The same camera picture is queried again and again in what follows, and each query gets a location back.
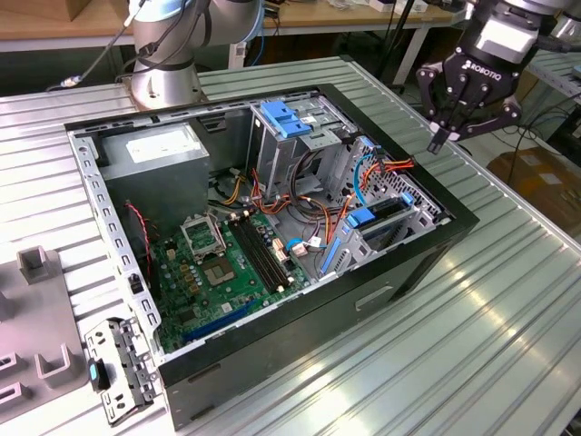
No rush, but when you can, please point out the blue expansion slot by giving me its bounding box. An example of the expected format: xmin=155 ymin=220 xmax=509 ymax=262
xmin=181 ymin=299 xmax=256 ymax=344

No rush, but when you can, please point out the red orange wire bundle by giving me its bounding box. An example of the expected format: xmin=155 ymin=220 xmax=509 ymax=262
xmin=249 ymin=167 xmax=350 ymax=228

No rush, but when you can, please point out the grey power supply unit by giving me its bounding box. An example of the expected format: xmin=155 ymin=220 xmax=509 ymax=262
xmin=97 ymin=122 xmax=211 ymax=228

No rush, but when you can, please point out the metal slat side table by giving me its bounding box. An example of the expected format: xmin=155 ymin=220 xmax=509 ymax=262
xmin=521 ymin=40 xmax=581 ymax=133

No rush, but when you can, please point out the small brown cardboard box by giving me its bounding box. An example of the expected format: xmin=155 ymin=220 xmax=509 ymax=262
xmin=65 ymin=0 xmax=129 ymax=22

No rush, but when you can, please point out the orange yellow wire bundle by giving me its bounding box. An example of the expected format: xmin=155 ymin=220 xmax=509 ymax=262
xmin=216 ymin=174 xmax=249 ymax=206

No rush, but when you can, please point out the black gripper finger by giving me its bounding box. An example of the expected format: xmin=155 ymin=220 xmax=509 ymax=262
xmin=416 ymin=63 xmax=459 ymax=154
xmin=448 ymin=85 xmax=523 ymax=143

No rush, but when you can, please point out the black open PC case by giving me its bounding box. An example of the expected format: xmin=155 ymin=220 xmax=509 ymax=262
xmin=63 ymin=81 xmax=481 ymax=431

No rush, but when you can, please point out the orange red power wire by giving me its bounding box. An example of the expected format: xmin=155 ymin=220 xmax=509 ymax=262
xmin=324 ymin=154 xmax=417 ymax=246

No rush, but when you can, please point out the green motherboard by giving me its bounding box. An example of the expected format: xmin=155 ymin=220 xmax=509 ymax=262
xmin=149 ymin=211 xmax=314 ymax=354

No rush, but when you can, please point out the blue plastic drive latch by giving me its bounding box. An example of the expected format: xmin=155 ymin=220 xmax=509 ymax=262
xmin=261 ymin=100 xmax=314 ymax=140

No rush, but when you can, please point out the grey metal disk bay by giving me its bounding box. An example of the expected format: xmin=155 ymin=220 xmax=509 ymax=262
xmin=315 ymin=134 xmax=455 ymax=282

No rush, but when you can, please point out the blue data wire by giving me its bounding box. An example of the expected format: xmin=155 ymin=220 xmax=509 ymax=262
xmin=351 ymin=152 xmax=379 ymax=210

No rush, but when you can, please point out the black case fan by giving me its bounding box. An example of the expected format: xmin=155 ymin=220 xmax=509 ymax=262
xmin=122 ymin=199 xmax=162 ymax=303

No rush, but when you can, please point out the hard disk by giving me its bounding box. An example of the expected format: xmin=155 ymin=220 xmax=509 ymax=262
xmin=320 ymin=191 xmax=417 ymax=276

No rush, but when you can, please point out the grey metal drive cage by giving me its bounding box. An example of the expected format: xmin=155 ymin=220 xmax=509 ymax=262
xmin=247 ymin=95 xmax=359 ymax=205

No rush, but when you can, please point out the black RAM slot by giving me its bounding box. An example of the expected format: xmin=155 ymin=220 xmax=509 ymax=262
xmin=226 ymin=218 xmax=279 ymax=294
xmin=231 ymin=216 xmax=283 ymax=291
xmin=237 ymin=214 xmax=289 ymax=287
xmin=242 ymin=213 xmax=294 ymax=283

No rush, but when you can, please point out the red black fan wire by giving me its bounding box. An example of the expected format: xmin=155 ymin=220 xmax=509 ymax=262
xmin=124 ymin=203 xmax=155 ymax=292

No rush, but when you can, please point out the black stand pole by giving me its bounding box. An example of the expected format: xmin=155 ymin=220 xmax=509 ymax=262
xmin=376 ymin=0 xmax=417 ymax=87

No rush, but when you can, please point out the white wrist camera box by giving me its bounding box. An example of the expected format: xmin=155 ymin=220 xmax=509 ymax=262
xmin=474 ymin=17 xmax=539 ymax=64

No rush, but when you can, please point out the grey parts rack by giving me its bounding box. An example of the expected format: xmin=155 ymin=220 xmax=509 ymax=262
xmin=0 ymin=244 xmax=92 ymax=410

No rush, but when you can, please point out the metal slot retention bracket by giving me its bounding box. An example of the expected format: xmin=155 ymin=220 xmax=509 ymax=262
xmin=84 ymin=315 xmax=164 ymax=428

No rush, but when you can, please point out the CPU socket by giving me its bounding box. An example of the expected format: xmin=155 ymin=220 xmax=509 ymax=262
xmin=202 ymin=258 xmax=237 ymax=287

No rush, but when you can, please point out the large flat cardboard box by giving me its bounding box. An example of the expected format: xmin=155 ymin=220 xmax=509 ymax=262
xmin=486 ymin=144 xmax=581 ymax=228

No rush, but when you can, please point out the short light blue wire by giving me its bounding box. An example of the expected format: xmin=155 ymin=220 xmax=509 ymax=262
xmin=285 ymin=237 xmax=329 ymax=255

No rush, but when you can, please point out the metal socket cover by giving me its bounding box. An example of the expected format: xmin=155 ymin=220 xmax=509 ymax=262
xmin=180 ymin=213 xmax=227 ymax=263

